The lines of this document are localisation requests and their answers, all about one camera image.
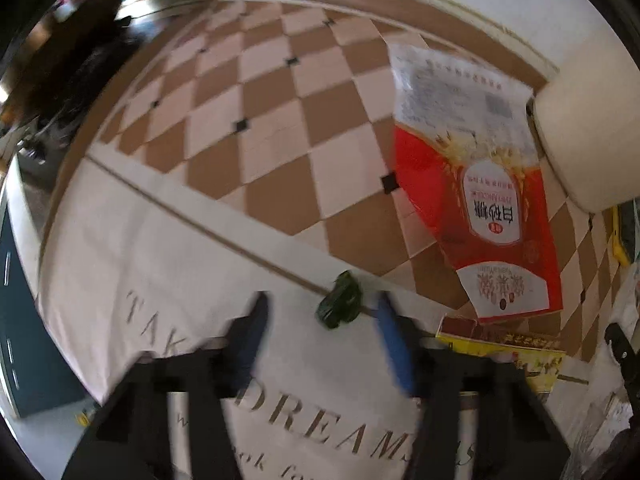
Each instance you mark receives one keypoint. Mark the black phone with yellow case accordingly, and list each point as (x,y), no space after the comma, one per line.
(620,240)

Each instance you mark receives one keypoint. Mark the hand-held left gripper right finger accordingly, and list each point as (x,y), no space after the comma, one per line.
(395,355)

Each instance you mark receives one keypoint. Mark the blue base cabinet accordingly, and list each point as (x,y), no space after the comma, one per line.
(30,335)

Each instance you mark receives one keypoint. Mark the small dark green toy car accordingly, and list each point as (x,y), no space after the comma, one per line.
(340,305)

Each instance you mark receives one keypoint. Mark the clear plastic bag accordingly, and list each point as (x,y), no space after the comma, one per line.
(600,425)

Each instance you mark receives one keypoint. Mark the cream chopstick holder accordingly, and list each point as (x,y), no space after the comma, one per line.
(585,135)

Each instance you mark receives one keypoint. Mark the red and clear sugar bag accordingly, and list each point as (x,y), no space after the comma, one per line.
(475,185)

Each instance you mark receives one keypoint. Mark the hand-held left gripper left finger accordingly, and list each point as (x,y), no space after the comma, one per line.
(250,340)

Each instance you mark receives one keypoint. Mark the checked printed tablecloth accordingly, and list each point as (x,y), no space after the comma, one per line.
(175,260)

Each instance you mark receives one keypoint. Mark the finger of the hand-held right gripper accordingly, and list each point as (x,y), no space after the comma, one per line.
(622,355)

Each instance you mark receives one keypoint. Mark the black wok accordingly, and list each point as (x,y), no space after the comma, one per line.
(75,60)

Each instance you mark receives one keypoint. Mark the yellow flat box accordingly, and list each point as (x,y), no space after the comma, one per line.
(520,347)

